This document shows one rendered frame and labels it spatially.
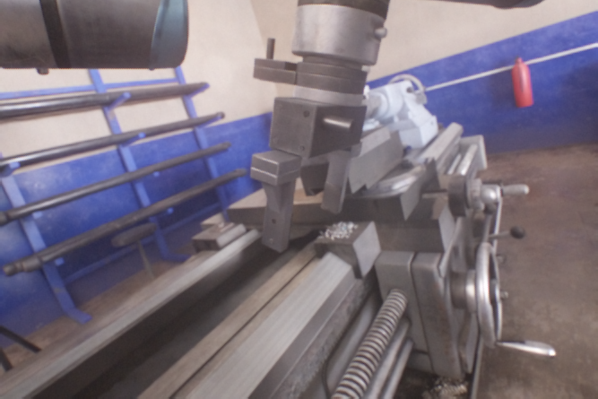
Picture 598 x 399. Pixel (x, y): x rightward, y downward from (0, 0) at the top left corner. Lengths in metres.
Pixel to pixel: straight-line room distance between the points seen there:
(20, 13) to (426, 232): 0.66
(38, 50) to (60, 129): 3.42
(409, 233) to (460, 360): 0.29
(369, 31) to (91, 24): 0.24
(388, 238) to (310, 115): 0.48
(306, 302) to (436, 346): 0.33
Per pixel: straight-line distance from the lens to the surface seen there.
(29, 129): 3.71
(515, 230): 1.06
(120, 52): 0.35
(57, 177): 3.68
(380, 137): 0.69
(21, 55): 0.36
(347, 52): 0.30
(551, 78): 4.53
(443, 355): 0.79
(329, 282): 0.61
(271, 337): 0.52
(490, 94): 4.53
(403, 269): 0.68
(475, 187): 0.76
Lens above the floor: 1.14
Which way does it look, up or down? 11 degrees down
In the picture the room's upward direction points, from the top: 16 degrees counter-clockwise
